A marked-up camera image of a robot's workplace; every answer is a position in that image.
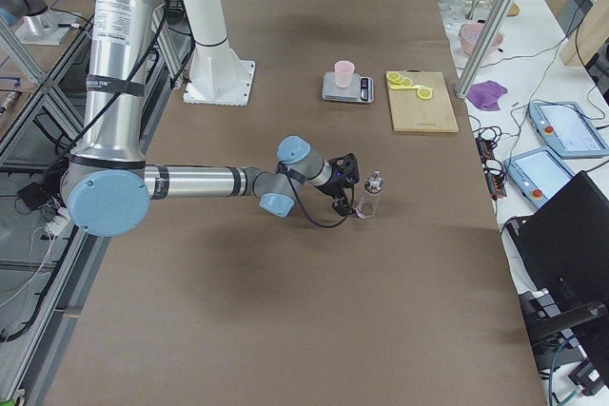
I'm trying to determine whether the teach pendant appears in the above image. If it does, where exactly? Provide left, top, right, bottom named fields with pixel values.
left=503, top=146, right=575, bottom=208
left=529, top=102, right=608, bottom=159

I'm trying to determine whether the aluminium frame post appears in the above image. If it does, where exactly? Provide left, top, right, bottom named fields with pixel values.
left=456, top=0, right=514, bottom=99

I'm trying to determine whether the black power strip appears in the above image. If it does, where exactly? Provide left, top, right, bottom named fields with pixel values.
left=476, top=137, right=506, bottom=201

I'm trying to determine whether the lemon slice top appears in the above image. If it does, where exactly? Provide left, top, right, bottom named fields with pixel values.
left=386, top=71, right=403, bottom=84

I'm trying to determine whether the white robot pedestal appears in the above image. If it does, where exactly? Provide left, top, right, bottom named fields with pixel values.
left=183, top=0, right=256, bottom=106

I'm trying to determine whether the far teach pendant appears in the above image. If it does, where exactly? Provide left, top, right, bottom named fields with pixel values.
left=529, top=102, right=608, bottom=159

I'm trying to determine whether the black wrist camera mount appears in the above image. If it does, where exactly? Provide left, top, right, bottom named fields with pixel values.
left=328, top=153, right=360, bottom=187

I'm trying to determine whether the bamboo cutting board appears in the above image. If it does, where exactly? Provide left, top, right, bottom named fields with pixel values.
left=385, top=70, right=459, bottom=133

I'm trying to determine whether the lemon slice front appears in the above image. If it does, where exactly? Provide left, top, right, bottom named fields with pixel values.
left=416, top=87, right=433, bottom=100

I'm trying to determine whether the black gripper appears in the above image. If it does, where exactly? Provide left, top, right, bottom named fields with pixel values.
left=313, top=165, right=355, bottom=216

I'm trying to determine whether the yellow plastic knife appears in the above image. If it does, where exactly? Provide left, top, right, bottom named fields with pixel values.
left=389, top=85, right=426, bottom=90

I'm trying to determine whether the silver digital kitchen scale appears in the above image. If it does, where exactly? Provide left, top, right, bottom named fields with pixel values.
left=322, top=71, right=374, bottom=104

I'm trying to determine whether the black monitor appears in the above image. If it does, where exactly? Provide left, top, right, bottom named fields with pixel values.
left=506, top=171, right=608, bottom=381

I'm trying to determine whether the purple cloth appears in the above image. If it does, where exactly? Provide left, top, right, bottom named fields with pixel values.
left=466, top=80, right=508, bottom=111

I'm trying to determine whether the near teach pendant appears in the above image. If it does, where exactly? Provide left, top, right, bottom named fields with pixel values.
left=503, top=146, right=575, bottom=208

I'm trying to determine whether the clear glass sauce bottle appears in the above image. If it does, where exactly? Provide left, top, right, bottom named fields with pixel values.
left=355, top=170, right=384, bottom=219

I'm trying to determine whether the pink plastic cup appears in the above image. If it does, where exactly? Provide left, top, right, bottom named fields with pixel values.
left=334, top=60, right=355, bottom=88

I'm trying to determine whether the pink bowl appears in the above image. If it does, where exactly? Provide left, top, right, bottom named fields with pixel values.
left=459, top=23, right=504, bottom=56

